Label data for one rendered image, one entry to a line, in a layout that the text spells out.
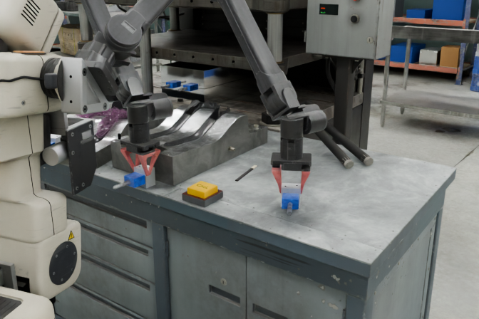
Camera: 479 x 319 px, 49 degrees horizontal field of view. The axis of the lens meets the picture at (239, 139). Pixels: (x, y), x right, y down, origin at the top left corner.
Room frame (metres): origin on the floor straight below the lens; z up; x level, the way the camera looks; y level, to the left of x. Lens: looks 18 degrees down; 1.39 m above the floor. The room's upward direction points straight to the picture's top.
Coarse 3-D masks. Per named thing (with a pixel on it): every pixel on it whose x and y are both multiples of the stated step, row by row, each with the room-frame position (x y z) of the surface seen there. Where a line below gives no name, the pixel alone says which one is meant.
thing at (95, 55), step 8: (88, 48) 1.09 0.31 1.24; (96, 48) 1.09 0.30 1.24; (104, 48) 1.10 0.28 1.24; (80, 56) 1.07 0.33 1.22; (88, 56) 1.06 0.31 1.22; (96, 56) 1.07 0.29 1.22; (104, 56) 1.09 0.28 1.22; (112, 56) 1.11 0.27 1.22; (56, 64) 1.06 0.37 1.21; (88, 64) 1.04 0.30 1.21; (96, 64) 1.03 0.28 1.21; (104, 64) 1.04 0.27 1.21; (112, 64) 1.12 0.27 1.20; (96, 72) 1.04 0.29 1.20; (104, 72) 1.03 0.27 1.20; (112, 72) 1.09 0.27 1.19; (96, 80) 1.06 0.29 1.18; (104, 80) 1.05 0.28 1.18; (112, 80) 1.06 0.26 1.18; (104, 88) 1.07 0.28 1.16; (112, 88) 1.06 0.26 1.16
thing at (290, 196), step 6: (282, 186) 1.26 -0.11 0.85; (288, 186) 1.26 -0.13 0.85; (294, 186) 1.26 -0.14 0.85; (300, 186) 1.26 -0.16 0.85; (282, 192) 1.25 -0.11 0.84; (288, 192) 1.25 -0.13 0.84; (294, 192) 1.25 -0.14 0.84; (300, 192) 1.25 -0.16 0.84; (282, 198) 1.22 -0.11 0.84; (288, 198) 1.22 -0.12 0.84; (294, 198) 1.22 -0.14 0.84; (282, 204) 1.21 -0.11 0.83; (288, 204) 1.20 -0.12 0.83; (294, 204) 1.21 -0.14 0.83; (288, 210) 1.16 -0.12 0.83
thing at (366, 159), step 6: (330, 126) 1.77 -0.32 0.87; (330, 132) 1.75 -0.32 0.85; (336, 132) 1.73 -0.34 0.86; (336, 138) 1.71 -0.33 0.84; (342, 138) 1.69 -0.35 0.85; (342, 144) 1.68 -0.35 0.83; (348, 144) 1.65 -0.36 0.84; (354, 144) 1.65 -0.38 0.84; (354, 150) 1.61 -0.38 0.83; (360, 150) 1.60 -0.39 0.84; (360, 156) 1.58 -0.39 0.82; (366, 156) 1.57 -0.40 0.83; (366, 162) 1.55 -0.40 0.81; (372, 162) 1.56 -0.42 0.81
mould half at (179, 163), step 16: (176, 112) 1.77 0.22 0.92; (208, 112) 1.72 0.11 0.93; (160, 128) 1.69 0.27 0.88; (192, 128) 1.66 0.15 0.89; (224, 128) 1.61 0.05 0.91; (240, 128) 1.66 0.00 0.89; (256, 128) 1.77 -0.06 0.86; (112, 144) 1.54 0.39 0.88; (160, 144) 1.51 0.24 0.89; (192, 144) 1.52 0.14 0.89; (208, 144) 1.53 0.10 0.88; (224, 144) 1.59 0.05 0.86; (240, 144) 1.66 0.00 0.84; (256, 144) 1.74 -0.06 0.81; (112, 160) 1.54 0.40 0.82; (160, 160) 1.42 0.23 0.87; (176, 160) 1.41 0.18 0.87; (192, 160) 1.46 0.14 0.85; (208, 160) 1.52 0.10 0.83; (224, 160) 1.59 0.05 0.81; (160, 176) 1.42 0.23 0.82; (176, 176) 1.40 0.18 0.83; (192, 176) 1.46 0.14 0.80
